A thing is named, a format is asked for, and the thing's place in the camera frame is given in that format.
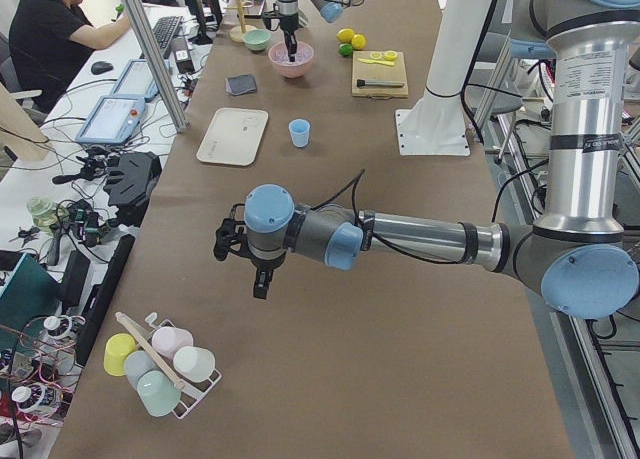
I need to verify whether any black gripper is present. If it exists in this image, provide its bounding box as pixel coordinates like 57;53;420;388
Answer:
261;9;301;62
213;203;280;300

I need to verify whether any pile of clear ice cubes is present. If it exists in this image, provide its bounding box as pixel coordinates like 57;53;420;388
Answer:
269;43;314;67

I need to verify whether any wooden cup stand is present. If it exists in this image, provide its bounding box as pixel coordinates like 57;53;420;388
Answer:
227;0;256;43

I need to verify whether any light blue plastic cup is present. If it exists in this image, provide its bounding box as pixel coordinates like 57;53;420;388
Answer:
288;119;310;148

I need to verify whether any white plastic cup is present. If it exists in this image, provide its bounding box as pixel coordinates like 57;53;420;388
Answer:
173;346;216;383

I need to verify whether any pink plastic cup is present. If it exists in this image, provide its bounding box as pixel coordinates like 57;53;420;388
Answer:
151;326;194;361

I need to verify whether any grey plastic cup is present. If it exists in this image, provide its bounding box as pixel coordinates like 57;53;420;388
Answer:
124;350;156;389

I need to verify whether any mint green plastic cup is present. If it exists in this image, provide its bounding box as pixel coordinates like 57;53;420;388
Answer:
136;370;181;417

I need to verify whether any yellow plastic cup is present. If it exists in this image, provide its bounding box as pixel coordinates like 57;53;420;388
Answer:
103;333;137;377

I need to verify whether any pink bowl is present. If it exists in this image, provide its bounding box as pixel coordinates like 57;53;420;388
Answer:
268;42;315;78

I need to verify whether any mint green bowl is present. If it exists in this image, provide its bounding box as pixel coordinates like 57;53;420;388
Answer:
243;29;272;52

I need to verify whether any yellow lemon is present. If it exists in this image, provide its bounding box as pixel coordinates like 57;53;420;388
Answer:
336;28;355;44
350;34;367;50

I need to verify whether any green lime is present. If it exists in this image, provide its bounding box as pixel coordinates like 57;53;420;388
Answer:
339;44;353;57

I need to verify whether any grey folded cloth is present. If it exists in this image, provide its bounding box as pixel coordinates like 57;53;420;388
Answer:
225;74;257;96

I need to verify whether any wooden cutting board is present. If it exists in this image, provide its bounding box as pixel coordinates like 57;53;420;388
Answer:
351;51;409;99

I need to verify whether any metal muddler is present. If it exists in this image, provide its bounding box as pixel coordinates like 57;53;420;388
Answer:
356;79;405;88

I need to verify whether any yellow plastic knife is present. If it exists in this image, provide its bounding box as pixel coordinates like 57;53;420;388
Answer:
357;58;396;67

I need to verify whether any lemon half slice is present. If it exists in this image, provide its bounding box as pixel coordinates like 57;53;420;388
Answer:
383;50;398;62

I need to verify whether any cream rabbit tray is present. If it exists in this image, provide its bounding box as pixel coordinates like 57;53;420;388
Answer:
196;107;269;167

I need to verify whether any black keyboard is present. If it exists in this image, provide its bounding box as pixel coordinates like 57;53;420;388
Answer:
152;16;182;59

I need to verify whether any blue teach pendant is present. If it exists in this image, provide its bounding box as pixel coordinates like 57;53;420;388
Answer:
111;59;159;102
75;94;146;145

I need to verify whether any black computer mouse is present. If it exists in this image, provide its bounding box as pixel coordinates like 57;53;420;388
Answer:
90;61;114;75

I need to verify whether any seated person in black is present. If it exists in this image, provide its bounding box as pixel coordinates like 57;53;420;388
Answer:
8;0;131;113

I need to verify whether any white wire cup rack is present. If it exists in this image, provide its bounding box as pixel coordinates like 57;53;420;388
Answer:
115;312;222;420

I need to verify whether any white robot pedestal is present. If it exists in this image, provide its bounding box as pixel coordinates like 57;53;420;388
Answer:
396;0;497;156

